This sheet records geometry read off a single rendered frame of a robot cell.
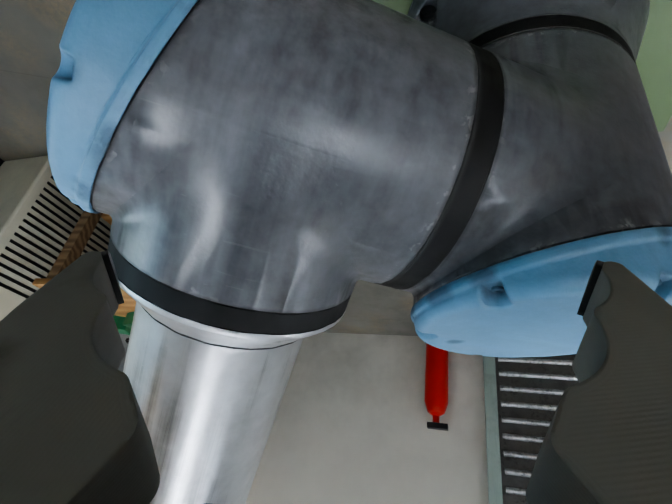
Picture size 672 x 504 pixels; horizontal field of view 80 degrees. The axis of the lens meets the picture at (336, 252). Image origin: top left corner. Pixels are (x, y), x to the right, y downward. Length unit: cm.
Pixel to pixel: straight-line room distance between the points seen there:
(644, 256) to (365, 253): 12
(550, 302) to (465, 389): 261
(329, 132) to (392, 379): 272
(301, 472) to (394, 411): 70
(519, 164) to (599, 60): 11
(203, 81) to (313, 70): 4
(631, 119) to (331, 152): 17
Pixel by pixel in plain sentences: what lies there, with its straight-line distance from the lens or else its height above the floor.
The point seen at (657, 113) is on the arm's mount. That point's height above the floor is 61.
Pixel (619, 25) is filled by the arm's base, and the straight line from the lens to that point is 35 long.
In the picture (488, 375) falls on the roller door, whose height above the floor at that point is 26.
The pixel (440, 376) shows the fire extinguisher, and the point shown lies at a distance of 266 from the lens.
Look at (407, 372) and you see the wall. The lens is 286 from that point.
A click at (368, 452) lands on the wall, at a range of 281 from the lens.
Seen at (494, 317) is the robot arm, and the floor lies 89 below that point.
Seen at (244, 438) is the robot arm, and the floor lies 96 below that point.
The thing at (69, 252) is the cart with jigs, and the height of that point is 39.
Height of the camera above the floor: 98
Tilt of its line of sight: 30 degrees down
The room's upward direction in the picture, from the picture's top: 171 degrees counter-clockwise
